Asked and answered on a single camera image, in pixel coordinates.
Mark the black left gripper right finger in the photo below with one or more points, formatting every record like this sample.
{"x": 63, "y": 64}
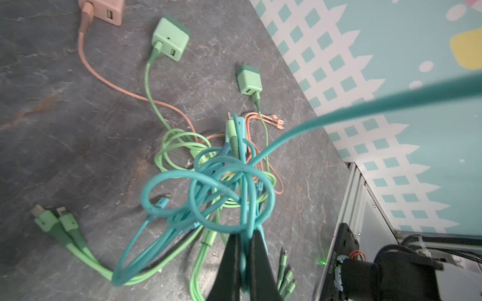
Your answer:
{"x": 262, "y": 285}

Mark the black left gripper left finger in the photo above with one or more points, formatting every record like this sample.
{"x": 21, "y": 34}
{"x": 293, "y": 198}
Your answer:
{"x": 226, "y": 286}

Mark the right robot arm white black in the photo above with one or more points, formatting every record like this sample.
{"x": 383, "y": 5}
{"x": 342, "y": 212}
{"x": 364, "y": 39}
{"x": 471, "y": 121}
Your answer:
{"x": 399, "y": 273}

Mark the green plug adapter far right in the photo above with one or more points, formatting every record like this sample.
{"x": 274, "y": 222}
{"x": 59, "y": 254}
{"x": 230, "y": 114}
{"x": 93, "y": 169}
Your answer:
{"x": 249, "y": 80}

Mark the green plug adapter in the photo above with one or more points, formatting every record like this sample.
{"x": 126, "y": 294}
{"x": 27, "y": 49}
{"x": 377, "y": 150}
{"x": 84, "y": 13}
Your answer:
{"x": 249, "y": 80}
{"x": 171, "y": 38}

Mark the green plug adapter middle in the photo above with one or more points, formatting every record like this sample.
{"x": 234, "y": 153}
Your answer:
{"x": 171, "y": 38}

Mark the pink plug adapter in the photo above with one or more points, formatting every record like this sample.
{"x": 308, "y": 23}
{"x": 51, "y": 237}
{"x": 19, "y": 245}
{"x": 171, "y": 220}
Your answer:
{"x": 111, "y": 11}

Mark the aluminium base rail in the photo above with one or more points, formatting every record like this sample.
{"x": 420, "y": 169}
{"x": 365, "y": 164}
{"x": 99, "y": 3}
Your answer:
{"x": 362, "y": 225}

